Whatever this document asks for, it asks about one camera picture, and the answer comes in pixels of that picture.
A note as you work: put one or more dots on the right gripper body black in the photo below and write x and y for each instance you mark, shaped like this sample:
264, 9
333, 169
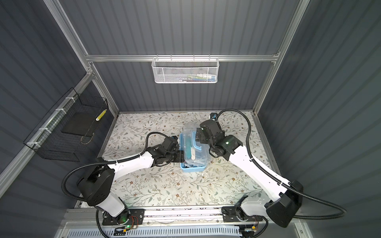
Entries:
201, 138

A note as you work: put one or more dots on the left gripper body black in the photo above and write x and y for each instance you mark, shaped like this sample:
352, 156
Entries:
169, 158

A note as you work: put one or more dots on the blue plastic tool box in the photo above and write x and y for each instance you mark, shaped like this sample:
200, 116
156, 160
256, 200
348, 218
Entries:
200, 156

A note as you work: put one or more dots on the teal utility knife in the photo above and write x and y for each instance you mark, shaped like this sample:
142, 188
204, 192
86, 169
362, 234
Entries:
188, 148

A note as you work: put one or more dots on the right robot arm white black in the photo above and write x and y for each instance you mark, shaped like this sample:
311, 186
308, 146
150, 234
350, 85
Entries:
283, 204

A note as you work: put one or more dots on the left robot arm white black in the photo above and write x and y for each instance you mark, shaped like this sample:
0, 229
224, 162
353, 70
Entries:
95, 184

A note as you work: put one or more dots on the markers in white basket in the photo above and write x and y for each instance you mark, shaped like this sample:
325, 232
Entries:
195, 78

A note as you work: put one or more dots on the yellow green marker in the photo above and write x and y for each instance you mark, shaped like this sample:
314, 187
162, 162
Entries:
100, 116

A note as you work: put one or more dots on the black pad in basket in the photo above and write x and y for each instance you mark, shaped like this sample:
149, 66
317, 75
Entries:
81, 124

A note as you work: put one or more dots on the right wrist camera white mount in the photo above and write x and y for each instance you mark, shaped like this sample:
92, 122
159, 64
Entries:
214, 116

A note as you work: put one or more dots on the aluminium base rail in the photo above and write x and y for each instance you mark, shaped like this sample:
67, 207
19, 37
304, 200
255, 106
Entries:
205, 221

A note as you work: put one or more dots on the white wire mesh basket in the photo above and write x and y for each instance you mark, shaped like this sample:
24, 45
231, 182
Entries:
168, 72

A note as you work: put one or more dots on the black wire basket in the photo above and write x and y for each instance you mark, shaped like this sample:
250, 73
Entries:
47, 140

